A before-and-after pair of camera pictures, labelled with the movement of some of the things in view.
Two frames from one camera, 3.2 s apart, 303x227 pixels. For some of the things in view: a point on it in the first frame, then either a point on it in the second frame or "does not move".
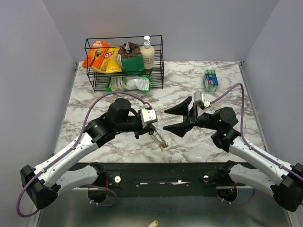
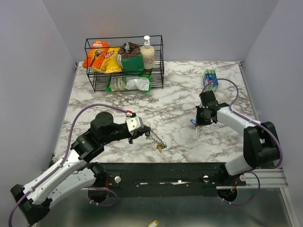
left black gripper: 148,128 to 138,133
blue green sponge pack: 210,81 does not move
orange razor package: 96,54 does not move
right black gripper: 182,109 to 200,121
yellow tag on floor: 154,224 does not move
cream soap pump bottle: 148,51 does not move
